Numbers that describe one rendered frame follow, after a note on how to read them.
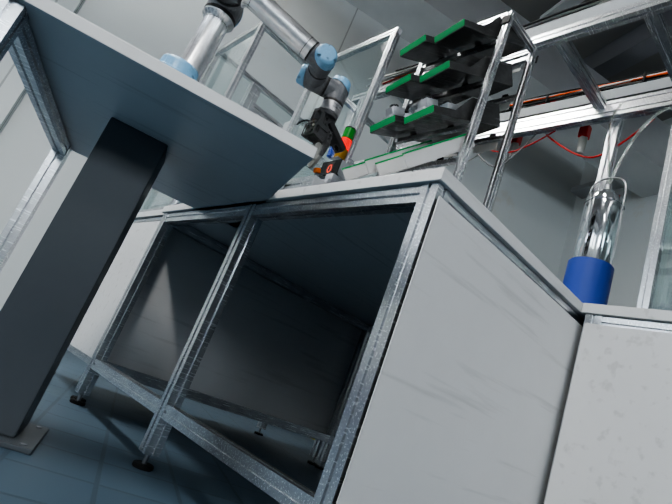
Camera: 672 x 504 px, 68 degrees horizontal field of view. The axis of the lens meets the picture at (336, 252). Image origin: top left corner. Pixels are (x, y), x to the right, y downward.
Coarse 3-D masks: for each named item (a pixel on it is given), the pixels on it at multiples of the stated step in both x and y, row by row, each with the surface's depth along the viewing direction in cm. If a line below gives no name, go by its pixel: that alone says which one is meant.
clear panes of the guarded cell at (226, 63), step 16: (240, 48) 266; (224, 64) 274; (208, 80) 282; (224, 80) 260; (240, 80) 305; (240, 96) 305; (272, 112) 320; (368, 176) 346; (160, 192) 249; (144, 208) 256
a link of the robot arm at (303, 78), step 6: (306, 66) 175; (300, 72) 174; (306, 72) 173; (300, 78) 175; (306, 78) 175; (312, 78) 172; (330, 78) 178; (300, 84) 178; (306, 84) 177; (312, 84) 175; (318, 84) 175; (324, 84) 176; (312, 90) 178; (318, 90) 178; (324, 90) 177
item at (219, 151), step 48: (48, 0) 97; (48, 48) 110; (96, 48) 102; (96, 96) 125; (144, 96) 115; (192, 96) 107; (192, 144) 132; (240, 144) 121; (288, 144) 112; (192, 192) 172; (240, 192) 154
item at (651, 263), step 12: (660, 192) 155; (660, 204) 153; (660, 216) 152; (660, 228) 150; (660, 240) 148; (648, 252) 149; (648, 264) 148; (648, 276) 146; (648, 288) 145; (648, 300) 143
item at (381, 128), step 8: (384, 120) 158; (392, 120) 154; (400, 120) 155; (376, 128) 161; (384, 128) 159; (392, 128) 160; (400, 128) 160; (408, 128) 160; (416, 128) 160; (392, 136) 168; (400, 136) 168; (440, 136) 169; (448, 136) 169
